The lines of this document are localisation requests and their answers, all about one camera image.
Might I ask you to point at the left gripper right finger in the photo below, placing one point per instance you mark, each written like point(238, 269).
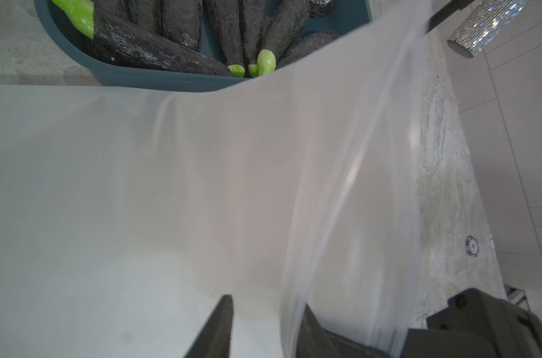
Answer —
point(314, 341)

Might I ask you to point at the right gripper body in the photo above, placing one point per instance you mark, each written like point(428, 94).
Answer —
point(476, 324)

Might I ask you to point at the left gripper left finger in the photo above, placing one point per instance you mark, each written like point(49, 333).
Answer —
point(214, 339)

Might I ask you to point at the clear zip-top bag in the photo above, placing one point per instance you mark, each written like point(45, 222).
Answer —
point(126, 214)

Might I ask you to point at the teal plastic bin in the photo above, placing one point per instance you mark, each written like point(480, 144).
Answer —
point(346, 17)

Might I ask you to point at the eggplant at bin front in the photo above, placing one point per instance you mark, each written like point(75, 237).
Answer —
point(283, 29)

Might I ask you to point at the eggplant at bin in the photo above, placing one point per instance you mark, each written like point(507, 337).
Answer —
point(283, 29)
point(134, 46)

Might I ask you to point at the eggplant at bin left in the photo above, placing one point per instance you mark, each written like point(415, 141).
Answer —
point(134, 46)

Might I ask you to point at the blue poker chip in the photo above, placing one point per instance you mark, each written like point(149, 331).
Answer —
point(472, 246)

